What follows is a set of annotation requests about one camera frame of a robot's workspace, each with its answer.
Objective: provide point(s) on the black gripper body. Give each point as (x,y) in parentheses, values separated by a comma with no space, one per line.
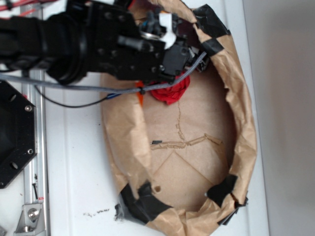
(151,51)

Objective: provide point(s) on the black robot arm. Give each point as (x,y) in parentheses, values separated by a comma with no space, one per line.
(58,45)

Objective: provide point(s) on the crumpled red paper ball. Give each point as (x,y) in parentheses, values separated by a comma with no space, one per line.
(172,94)

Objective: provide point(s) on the orange toy carrot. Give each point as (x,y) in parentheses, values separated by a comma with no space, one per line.
(140,94)

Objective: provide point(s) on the brown paper bag bin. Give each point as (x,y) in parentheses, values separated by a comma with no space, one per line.
(183,169)

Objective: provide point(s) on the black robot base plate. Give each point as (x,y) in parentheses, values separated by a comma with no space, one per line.
(17,133)

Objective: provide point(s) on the aluminium extrusion rail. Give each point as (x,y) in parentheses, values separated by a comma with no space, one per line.
(36,170)

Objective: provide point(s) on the metal corner bracket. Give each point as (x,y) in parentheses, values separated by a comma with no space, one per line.
(31,222)

